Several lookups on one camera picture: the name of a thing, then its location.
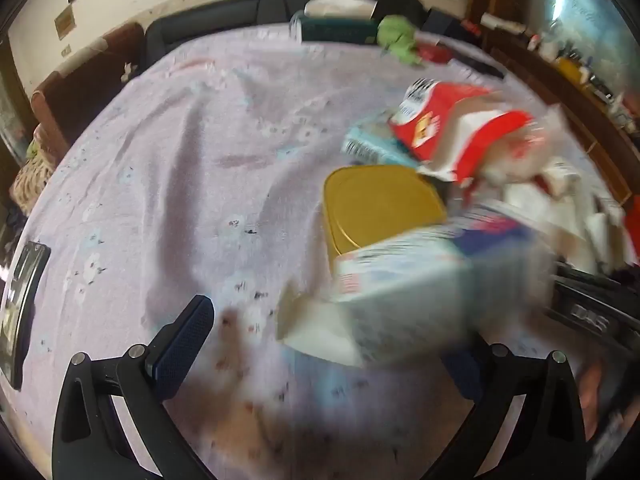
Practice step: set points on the row of bottles and jars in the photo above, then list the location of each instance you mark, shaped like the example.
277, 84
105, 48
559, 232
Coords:
550, 47

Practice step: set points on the black smartphone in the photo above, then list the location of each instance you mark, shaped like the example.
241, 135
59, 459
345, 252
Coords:
25, 310

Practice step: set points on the patterned cushion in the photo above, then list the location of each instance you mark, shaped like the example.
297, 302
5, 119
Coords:
30, 185

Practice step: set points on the orange medicine box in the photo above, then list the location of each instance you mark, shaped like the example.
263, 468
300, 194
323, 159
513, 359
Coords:
380, 205

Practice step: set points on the translucent plastic bag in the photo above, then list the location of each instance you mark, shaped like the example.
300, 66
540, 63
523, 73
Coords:
575, 200

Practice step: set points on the large wall mirror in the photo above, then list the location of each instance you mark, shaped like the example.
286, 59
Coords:
585, 5

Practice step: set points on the black bag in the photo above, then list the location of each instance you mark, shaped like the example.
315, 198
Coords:
445, 21

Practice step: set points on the green cloth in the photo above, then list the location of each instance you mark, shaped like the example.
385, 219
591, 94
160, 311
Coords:
397, 40

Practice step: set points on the light blue tissue pack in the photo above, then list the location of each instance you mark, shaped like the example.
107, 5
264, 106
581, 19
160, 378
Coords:
367, 140

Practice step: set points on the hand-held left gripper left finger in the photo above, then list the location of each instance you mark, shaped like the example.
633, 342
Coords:
185, 340

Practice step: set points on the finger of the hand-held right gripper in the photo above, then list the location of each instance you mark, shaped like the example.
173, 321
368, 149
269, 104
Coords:
595, 280

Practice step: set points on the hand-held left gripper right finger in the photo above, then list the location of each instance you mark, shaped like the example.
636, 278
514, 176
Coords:
462, 372

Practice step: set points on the small wall plaque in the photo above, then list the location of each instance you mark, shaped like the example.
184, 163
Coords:
64, 23

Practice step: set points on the dark green tissue box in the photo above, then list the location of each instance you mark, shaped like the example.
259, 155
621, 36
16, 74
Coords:
340, 30

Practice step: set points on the white blue printed carton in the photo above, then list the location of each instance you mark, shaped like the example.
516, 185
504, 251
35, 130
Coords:
405, 305

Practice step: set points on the red white snack bag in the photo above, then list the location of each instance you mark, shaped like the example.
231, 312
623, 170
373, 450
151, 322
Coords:
440, 115

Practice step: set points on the flat red packet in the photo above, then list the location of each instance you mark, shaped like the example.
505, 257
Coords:
434, 53

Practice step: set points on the brown upholstered chair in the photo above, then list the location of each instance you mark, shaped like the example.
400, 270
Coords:
75, 90

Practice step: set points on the dark sofa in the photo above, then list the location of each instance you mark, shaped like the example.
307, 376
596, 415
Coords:
225, 15

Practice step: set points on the white tissue sheet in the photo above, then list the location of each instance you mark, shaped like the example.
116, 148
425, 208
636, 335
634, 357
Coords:
340, 6

